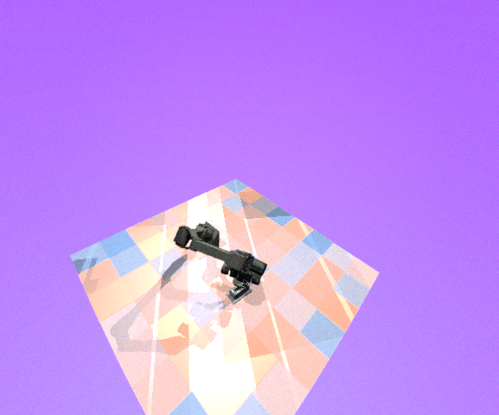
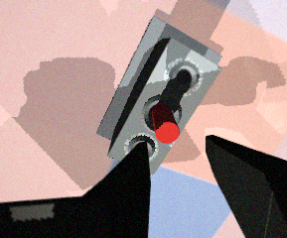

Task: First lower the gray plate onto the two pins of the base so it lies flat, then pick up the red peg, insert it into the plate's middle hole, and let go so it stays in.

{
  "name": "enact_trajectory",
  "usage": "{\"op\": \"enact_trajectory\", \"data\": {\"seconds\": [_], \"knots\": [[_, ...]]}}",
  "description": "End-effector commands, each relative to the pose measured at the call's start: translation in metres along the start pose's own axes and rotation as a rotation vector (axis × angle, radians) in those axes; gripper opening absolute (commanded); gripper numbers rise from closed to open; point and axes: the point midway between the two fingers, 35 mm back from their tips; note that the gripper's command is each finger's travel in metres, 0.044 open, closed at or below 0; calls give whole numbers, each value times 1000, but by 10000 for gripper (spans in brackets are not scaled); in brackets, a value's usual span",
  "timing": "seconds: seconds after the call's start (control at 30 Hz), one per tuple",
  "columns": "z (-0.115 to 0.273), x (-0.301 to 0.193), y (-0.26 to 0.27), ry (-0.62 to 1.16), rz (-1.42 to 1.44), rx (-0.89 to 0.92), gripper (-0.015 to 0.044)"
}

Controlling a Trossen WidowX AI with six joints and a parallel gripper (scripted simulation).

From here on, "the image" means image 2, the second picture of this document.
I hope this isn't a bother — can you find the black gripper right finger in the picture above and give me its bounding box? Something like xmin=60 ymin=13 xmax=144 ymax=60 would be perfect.
xmin=206 ymin=135 xmax=287 ymax=238

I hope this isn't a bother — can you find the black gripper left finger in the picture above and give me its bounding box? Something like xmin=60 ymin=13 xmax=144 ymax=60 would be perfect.
xmin=0 ymin=142 xmax=151 ymax=238

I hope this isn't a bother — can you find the red peg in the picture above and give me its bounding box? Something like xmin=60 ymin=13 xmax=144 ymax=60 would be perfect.
xmin=151 ymin=103 xmax=180 ymax=144

